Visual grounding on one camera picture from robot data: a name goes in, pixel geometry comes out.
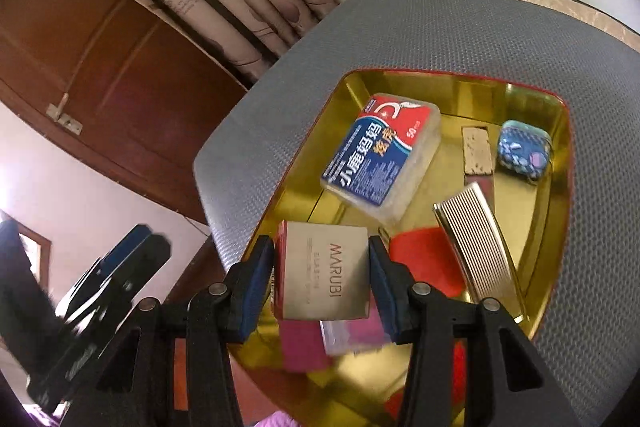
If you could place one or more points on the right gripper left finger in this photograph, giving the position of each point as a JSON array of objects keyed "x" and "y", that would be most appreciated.
[{"x": 226, "y": 312}]

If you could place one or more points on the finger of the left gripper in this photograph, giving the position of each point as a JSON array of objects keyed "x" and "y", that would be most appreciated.
[
  {"x": 91, "y": 281},
  {"x": 95, "y": 323}
]

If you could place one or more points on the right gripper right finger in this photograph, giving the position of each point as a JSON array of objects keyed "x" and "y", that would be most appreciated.
[{"x": 416, "y": 314}]

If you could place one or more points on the pink block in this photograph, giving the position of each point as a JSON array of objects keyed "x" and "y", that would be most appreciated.
[{"x": 302, "y": 347}]

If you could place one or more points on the gold ribbed lighter case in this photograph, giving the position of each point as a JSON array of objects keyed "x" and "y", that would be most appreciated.
[{"x": 480, "y": 249}]

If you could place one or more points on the Marubi red silver box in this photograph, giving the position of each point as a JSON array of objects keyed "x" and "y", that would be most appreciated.
[{"x": 321, "y": 272}]

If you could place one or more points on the floss pick plastic box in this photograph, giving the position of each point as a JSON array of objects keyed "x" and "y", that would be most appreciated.
[{"x": 385, "y": 155}]

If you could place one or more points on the blue patterned small tin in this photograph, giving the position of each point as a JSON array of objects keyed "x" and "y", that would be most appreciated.
[{"x": 524, "y": 149}]

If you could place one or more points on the orange red rounded object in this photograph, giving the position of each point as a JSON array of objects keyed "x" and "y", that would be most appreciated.
[{"x": 430, "y": 259}]

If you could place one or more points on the red block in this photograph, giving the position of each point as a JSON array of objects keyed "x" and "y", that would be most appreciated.
[{"x": 458, "y": 385}]

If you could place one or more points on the red gold tin box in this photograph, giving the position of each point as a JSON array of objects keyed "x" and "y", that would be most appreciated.
[{"x": 507, "y": 382}]

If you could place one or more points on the grey mesh table mat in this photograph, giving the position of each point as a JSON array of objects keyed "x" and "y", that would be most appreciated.
[{"x": 590, "y": 333}]

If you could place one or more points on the beige cork block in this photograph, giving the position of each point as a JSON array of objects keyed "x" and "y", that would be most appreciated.
[{"x": 477, "y": 157}]

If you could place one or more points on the brown wooden door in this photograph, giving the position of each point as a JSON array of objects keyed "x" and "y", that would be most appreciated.
[{"x": 117, "y": 88}]

